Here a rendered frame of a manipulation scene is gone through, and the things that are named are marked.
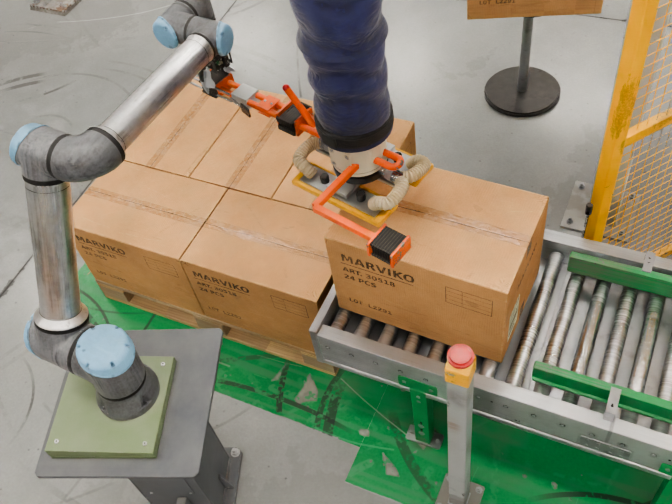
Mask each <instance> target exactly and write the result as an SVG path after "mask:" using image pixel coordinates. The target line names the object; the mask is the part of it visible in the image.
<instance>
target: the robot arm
mask: <svg viewBox="0 0 672 504"><path fill-rule="evenodd" d="M153 33H154V35H155V37H156V38H157V40H158V41H159V42H160V43H161V44H162V45H163V46H165V47H167V48H169V49H174V48H176V47H177V46H178V44H182V45H181V46H180V47H179V48H178V49H177V50H176V51H175V52H174V53H173V54H172V55H170V56H169V57H168V58H167V59H166V60H165V61H164V62H163V63H162V64H161V65H160V66H159V67H158V68H157V69H156V70H155V71H154V72H153V73H152V74H151V75H150V76H149V77H148V78H147V79H146V80H145V81H144V82H143V83H142V84H141V85H140V86H139V87H138V88H137V89H136V90H135V91H134V92H133V93H132V94H131V95H130V96H129V97H128V98H127V99H126V100H125V101H124V102H123V103H122V104H121V105H120V106H119V107H118V108H117V109H116V110H115V111H114V112H113V113H112V114H111V115H110V116H109V117H108V118H107V119H106V120H105V121H104V122H103V123H102V124H101V125H100V126H91V127H89V128H88V129H87V130H86V131H85V132H83V133H81V134H79V135H71V134H68V133H65V132H62V131H59V130H56V129H54V128H51V127H49V126H47V125H41V124H37V123H29V124H26V125H24V126H22V127H21V128H20V129H19V130H18V131H17V132H16V133H15V135H14V136H13V138H12V140H11V142H10V146H9V155H10V158H11V160H12V161H13V162H14V163H15V164H16V165H18V166H21V170H22V178H23V181H24V185H25V193H26V201H27V209H28V217H29V225H30V233H31V241H32V249H33V257H34V266H35V274H36V282H37V290H38V298H39V307H38V308H37V309H36V311H35V312H34V313H33V314H32V316H31V320H30V321H28V322H27V324H26V326H25V330H24V342H25V346H26V348H27V349H28V350H29V351H30V352H31V353H32V354H34V355H35V356H36V357H38V358H40V359H42V360H45V361H47V362H49V363H51V364H53V365H55V366H57V367H60V368H62V369H64V370H66V371H68V372H70V373H72V374H75V375H77V376H79V377H81V378H83V379H85V380H87V381H89V382H91V383H92V384H93V385H94V387H95V389H96V402H97V405H98V407H99V408H100V410H101V411H102V413H103V414H104V415H105V416H107V417H108V418H110V419H113V420H117V421H128V420H132V419H135V418H138V417H140V416H142V415H143V414H145V413H146V412H147V411H149V410H150V409H151V408H152V406H153V405H154V404H155V402H156V400H157V398H158V396H159V391H160V384H159V380H158V377H157V375H156V374H155V372H154V371H153V370H152V369H151V368H150V367H149V366H147V365H145V364H143V363H142V361H141V359H140V357H139V355H138V353H137V351H136V349H135V347H134V344H133V342H132V340H131V338H130V337H129V336H128V335H127V334H126V332H125V331H124V330H123V329H121V328H119V327H117V326H115V325H111V324H101V325H97V326H95V325H93V324H91V323H90V322H89V311H88V308H87V306H86V305H85V304H83V303H82V302H81V301H80V289H79V278H78V266H77V255H76V243H75V232H74V220H73V209H72V198H71V186H70V182H84V181H88V180H93V179H96V178H99V177H101V176H104V175H106V174H108V173H110V172H112V171H113V170H115V169H116V168H117V167H119V166H120V164H121V163H122V162H123V161H124V160H125V158H126V152H125V150H126V149H127V148H128V147H129V146H130V145H131V144H132V143H133V142H134V141H135V140H136V139H137V138H138V136H139V135H140V134H141V133H142V132H143V131H144V130H145V129H146V128H147V127H148V126H149V125H150V124H151V123H152V122H153V121H154V120H155V119H156V117H157V116H158V115H159V114H160V113H161V112H162V111H163V110H164V109H165V108H166V107H167V106H168V105H169V104H170V103H171V102H172V101H173V100H174V98H175V97H176V96H177V95H178V94H179V93H180V92H181V91H182V90H183V89H184V88H185V87H186V86H187V85H188V84H189V83H190V82H191V81H192V79H193V78H194V77H195V76H196V75H197V74H198V76H199V79H200V81H201V84H202V86H203V88H204V90H205V91H206V92H207V94H210V88H215V86H216V85H215V82H214V81H213V80H212V78H211V72H210V70H209V69H206V67H208V68H210V69H212V71H213V73H215V74H217V75H219V74H218V71H219V70H220V69H221V70H222V71H225V72H227V73H230V71H233V72H235V70H234V68H232V67H231V66H229V65H230V63H233V61H232V58H231V54H230V51H231V49H232V46H233V40H234V35H233V30H232V28H231V26H230V25H229V24H226V23H223V22H222V21H216V18H215V14H214V10H213V7H212V4H211V0H175V1H174V2H173V3H172V4H171V5H170V6H169V7H168V8H167V9H166V10H165V11H164V12H163V14H162V15H161V16H159V17H158V18H157V20H156V21H155V22H154V24H153ZM228 54H229V56H230V59H229V58H228ZM205 66H206V67H205ZM144 382H145V383H144Z"/></svg>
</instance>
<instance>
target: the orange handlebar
mask: <svg viewBox="0 0 672 504"><path fill-rule="evenodd" d="M227 85H228V86H230V87H232V88H234V89H237V88H238V87H239V86H240V85H241V84H239V83H237V82H234V81H232V80H228V82H227ZM220 89H222V90H224V91H226V92H228V93H230V96H229V95H227V94H225V93H222V92H220V91H219V92H220V93H222V94H224V95H226V96H228V97H232V96H231V93H232V92H233V91H231V90H229V89H227V88H224V87H220ZM255 98H256V99H259V100H261V102H260V103H258V102H255V101H253V100H251V99H249V100H248V101H247V105H248V106H250V107H252V108H254V109H257V110H259V111H258V113H261V114H263V115H265V116H267V117H269V118H270V117H271V116H272V117H274V118H276V115H275V113H277V111H278V110H279V109H281V108H282V107H283V106H284V105H285V104H284V103H282V102H279V101H280V99H278V98H276V97H273V96H271V95H268V96H266V95H264V94H261V93H259V92H257V93H256V94H255ZM299 129H300V130H302V131H305V132H307V133H309V134H311V135H313V136H315V137H318V138H320V137H319V135H318V133H317V130H316V129H315V128H313V127H311V126H308V125H306V124H304V123H301V124H300V125H299ZM383 156H386V157H388V158H390V159H392V160H394V161H396V163H390V162H388V161H386V160H384V159H381V158H379V157H376V158H375V159H374V161H373V163H374V164H377V165H379V166H381V167H383V168H385V169H387V170H390V171H396V170H399V169H400V168H401V167H402V166H403V165H404V159H403V157H402V156H401V155H399V154H397V153H394V152H392V151H390V150H388V149H384V151H383ZM351 165H352V166H348V167H347V168H346V169H345V170H344V171H343V172H342V173H341V174H340V175H339V176H338V177H337V178H336V179H335V180H334V181H333V182H332V183H331V184H330V185H329V186H328V187H327V188H326V189H325V191H324V192H323V193H322V194H321V195H320V196H319V197H318V198H317V199H316V200H315V201H314V202H313V203H312V207H313V212H314V213H316V214H318V215H320V216H322V217H324V218H326V219H328V220H330V221H332V222H334V223H335V224H337V225H339V226H341V227H343V228H345V229H347V230H349V231H351V232H353V233H355V234H357V235H359V236H360V237H362V238H364V239H366V240H368V241H369V240H370V239H371V238H372V237H373V236H374V235H375V233H374V232H372V231H370V230H368V229H366V228H364V227H362V226H360V225H358V224H356V223H354V222H352V221H350V220H349V219H347V218H345V217H343V216H341V215H339V214H337V213H335V212H333V211H331V210H329V209H327V208H325V207H323V205H324V204H325V203H326V202H327V201H328V200H329V199H330V198H331V197H332V196H333V195H334V194H335V193H336V192H337V191H338V190H339V189H340V187H341V186H342V185H343V184H344V183H345V182H346V181H347V180H348V179H349V178H350V177H351V176H352V175H353V174H354V173H355V172H356V171H357V170H358V169H359V164H351Z"/></svg>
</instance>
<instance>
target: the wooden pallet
mask: <svg viewBox="0 0 672 504"><path fill-rule="evenodd" d="M95 281H96V282H97V284H98V285H99V287H100V288H101V290H102V291H103V293H104V294H105V296H106V297H107V298H110V299H113V300H116V301H119V302H122V303H124V304H127V305H130V306H133V307H136V308H139V309H142V310H145V311H148V312H151V313H153V314H156V315H159V316H162V317H165V318H168V319H171V320H174V321H177V322H180V323H183V324H185V325H188V326H191V327H194V328H197V329H208V328H220V329H221V330H222V331H223V333H224V334H223V338H226V339H229V340H232V341H235V342H238V343H241V344H243V345H246V346H249V347H252V348H255V349H258V350H261V351H264V352H267V353H270V354H273V355H275V356H278V357H281V358H284V359H287V360H290V361H293V362H296V363H299V364H302V365H304V366H307V367H310V368H313V369H316V370H319V371H322V372H325V373H328V374H331V375H333V376H336V375H337V373H338V370H339V368H338V367H335V366H332V365H329V364H326V363H322V362H319V361H317V358H316V354H315V353H314V352H311V351H308V350H306V349H303V348H300V347H297V346H294V345H291V344H288V343H285V342H282V341H279V340H276V339H273V338H270V337H267V336H264V335H261V334H258V333H255V332H252V331H249V330H246V329H243V328H240V327H237V326H234V325H231V324H228V323H225V322H222V321H219V320H216V319H213V318H210V317H207V316H206V315H205V316H204V315H201V314H198V313H195V312H192V311H189V310H186V309H183V308H181V307H178V306H175V305H172V304H169V303H166V302H163V301H160V300H157V299H154V298H151V297H148V296H145V295H142V294H139V293H136V292H133V291H130V290H127V289H124V288H121V287H118V286H115V285H112V284H109V283H106V282H103V281H100V280H97V279H95Z"/></svg>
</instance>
